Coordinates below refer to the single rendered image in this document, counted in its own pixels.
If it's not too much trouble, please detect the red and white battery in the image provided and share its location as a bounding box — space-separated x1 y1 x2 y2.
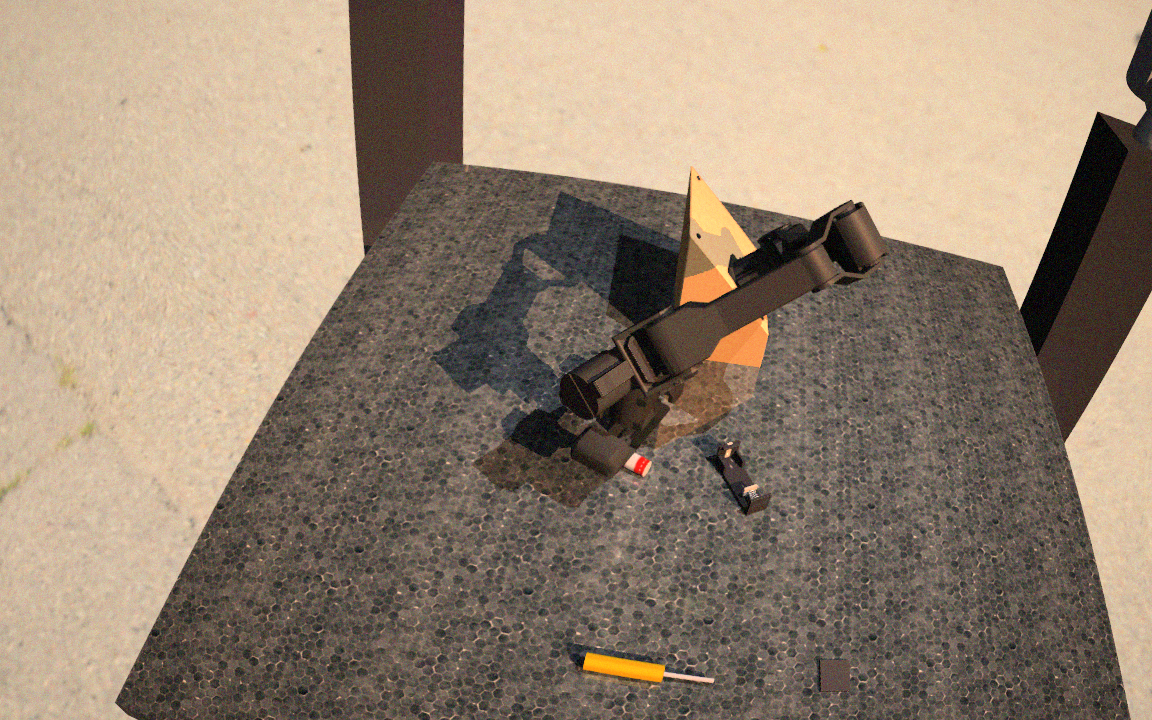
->
623 453 652 477

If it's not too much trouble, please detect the brown square panel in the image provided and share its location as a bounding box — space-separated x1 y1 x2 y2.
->
819 659 851 692

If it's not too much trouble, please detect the orange-handled screwdriver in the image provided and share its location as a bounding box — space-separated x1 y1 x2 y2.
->
583 652 714 683

